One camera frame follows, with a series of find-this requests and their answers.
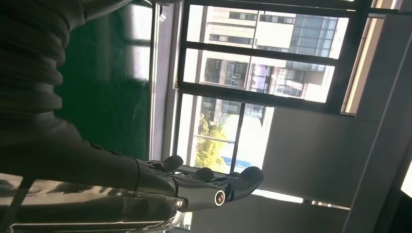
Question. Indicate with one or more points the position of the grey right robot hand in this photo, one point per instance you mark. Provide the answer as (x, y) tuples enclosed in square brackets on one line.
[(64, 154)]

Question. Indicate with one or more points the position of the green conveyor belt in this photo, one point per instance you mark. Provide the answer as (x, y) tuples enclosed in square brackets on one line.
[(106, 96)]

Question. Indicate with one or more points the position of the aluminium conveyor frame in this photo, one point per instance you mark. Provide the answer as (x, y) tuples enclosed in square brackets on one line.
[(161, 80)]

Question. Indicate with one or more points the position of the dark window frame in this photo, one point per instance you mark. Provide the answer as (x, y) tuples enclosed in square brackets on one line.
[(257, 53)]

